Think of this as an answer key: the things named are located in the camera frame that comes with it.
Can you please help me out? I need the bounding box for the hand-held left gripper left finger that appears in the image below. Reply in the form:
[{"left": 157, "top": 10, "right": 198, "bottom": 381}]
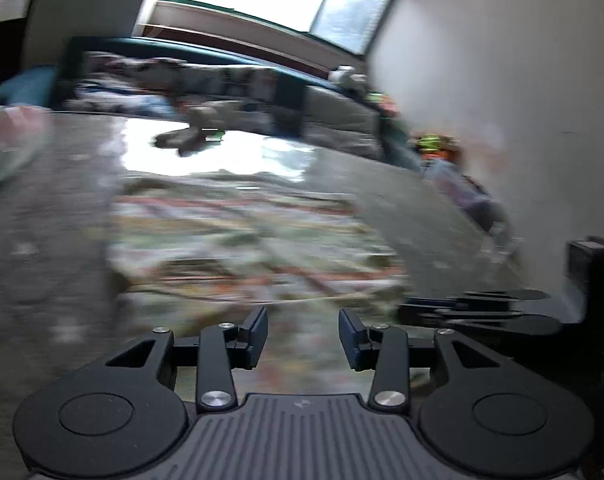
[{"left": 104, "top": 306, "right": 270, "bottom": 414}]

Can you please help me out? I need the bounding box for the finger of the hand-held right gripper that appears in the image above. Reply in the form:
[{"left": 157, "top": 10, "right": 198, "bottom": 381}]
[{"left": 398, "top": 288, "right": 567, "bottom": 338}]

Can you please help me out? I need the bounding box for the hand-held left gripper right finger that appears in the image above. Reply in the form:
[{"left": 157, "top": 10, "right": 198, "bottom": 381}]
[{"left": 338, "top": 307, "right": 519, "bottom": 414}]

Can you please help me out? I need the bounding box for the colourful patterned garment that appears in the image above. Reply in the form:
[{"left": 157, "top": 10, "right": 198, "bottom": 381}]
[{"left": 106, "top": 170, "right": 413, "bottom": 397}]

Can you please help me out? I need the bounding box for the green and orange toy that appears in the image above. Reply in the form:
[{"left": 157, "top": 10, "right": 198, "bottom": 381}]
[{"left": 413, "top": 132, "right": 464, "bottom": 165}]

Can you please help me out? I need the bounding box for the white plush toy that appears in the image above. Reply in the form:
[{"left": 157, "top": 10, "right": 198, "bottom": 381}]
[{"left": 153, "top": 104, "right": 229, "bottom": 157}]

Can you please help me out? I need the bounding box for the grey cushion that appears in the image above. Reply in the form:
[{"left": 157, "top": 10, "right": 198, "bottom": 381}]
[{"left": 303, "top": 85, "right": 383, "bottom": 155}]

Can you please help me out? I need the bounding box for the butterfly print pillow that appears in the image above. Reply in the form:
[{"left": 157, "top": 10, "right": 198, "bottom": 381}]
[
  {"left": 182, "top": 62, "right": 279, "bottom": 107},
  {"left": 72, "top": 54, "right": 185, "bottom": 112}
]

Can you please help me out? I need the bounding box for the panda plush toy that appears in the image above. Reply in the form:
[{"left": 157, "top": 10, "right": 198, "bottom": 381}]
[{"left": 329, "top": 65, "right": 369, "bottom": 94}]

